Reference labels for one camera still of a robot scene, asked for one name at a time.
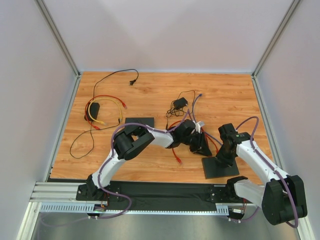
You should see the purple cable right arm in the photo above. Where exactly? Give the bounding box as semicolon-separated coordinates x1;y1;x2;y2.
228;116;300;229

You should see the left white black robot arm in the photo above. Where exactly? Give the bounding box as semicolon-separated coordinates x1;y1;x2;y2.
84;119;212;200

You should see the right aluminium frame post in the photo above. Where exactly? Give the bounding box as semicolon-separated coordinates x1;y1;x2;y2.
251;0;302;77

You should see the black power adapter right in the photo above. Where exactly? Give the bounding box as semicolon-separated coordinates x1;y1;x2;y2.
173;97;188;110

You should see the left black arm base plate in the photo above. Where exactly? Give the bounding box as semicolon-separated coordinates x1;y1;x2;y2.
75;184;123;202

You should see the black network switch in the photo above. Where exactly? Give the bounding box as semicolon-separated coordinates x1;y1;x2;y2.
125;117;155;128
201;156;240;179

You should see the thin black cable switch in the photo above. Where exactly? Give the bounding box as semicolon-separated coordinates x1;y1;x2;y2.
164;89;196;127

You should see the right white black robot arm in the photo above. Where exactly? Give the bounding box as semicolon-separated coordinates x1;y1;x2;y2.
216;123;308;228

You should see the orange ethernet cable loop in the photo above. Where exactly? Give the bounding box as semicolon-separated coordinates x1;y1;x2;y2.
166;120;221;155
171;147;184;166

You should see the grey slotted cable duct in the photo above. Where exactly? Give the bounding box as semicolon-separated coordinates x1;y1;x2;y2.
39;202;229;216

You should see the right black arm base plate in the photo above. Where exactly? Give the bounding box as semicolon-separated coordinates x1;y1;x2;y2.
208;184;247;204

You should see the aluminium front rail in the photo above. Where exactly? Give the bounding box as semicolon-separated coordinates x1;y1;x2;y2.
29;181;305;207

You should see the purple loose cable end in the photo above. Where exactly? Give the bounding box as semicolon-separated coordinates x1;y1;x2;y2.
190;93;223;146

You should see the left aluminium frame post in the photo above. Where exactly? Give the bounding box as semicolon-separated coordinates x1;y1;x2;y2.
34;0;80;77

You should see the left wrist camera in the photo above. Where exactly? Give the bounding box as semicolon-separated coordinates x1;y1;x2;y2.
195;121;205;133

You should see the aluminium frame post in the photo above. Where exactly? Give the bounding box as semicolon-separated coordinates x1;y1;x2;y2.
251;0;302;77
34;0;80;77

